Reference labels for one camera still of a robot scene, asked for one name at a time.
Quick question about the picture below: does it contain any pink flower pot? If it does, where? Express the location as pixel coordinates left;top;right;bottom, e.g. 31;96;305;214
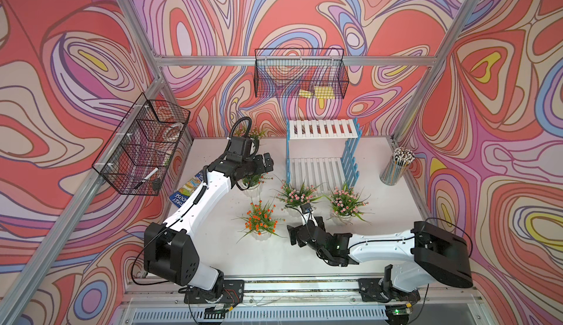
235;126;266;140
276;181;322;217
325;184;369;226

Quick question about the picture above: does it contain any pink flower pot back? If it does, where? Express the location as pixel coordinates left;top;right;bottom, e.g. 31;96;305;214
235;126;266;140

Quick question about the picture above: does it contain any blue white slatted rack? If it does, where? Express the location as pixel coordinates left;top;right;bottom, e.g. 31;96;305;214
285;119;362;193

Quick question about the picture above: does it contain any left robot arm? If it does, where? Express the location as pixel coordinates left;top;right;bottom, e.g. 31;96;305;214
142;135;274;291

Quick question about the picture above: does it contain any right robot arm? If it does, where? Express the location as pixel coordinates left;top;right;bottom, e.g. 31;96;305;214
287;219;474;303

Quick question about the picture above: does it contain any red flower pot middle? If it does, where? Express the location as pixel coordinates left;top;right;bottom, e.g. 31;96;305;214
240;173;273;200

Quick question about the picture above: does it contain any orange flower pot front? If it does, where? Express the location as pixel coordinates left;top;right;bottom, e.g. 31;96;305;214
238;200;279;241

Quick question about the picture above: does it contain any blue picture book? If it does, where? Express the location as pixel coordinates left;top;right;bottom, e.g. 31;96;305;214
169;171;203;209

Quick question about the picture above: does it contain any clear tape roll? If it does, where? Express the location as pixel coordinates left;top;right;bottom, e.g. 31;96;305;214
161;123;183;143

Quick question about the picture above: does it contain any white marker pen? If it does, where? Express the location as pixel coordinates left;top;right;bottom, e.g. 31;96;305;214
133;167;159;189

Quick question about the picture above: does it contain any yellow sponge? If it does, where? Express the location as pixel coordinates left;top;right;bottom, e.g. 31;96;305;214
299;86;336;99

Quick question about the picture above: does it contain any pencil holder with pencils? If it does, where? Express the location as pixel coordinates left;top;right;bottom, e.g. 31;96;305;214
380;147;415;186

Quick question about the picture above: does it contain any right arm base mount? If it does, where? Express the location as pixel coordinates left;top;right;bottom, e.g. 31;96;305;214
358;278;421;304

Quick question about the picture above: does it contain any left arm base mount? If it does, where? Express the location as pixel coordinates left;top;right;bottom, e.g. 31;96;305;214
184;279;245;305

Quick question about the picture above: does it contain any black wire basket back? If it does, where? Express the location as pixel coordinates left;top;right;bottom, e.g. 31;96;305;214
254;46;350;99

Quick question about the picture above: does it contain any black wire basket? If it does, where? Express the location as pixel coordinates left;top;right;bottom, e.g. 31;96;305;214
254;46;350;99
92;94;191;196

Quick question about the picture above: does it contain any black wire basket left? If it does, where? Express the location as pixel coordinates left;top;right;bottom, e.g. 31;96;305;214
92;94;191;196

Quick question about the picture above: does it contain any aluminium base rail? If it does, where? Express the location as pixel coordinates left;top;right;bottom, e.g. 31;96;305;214
111;275;496;324

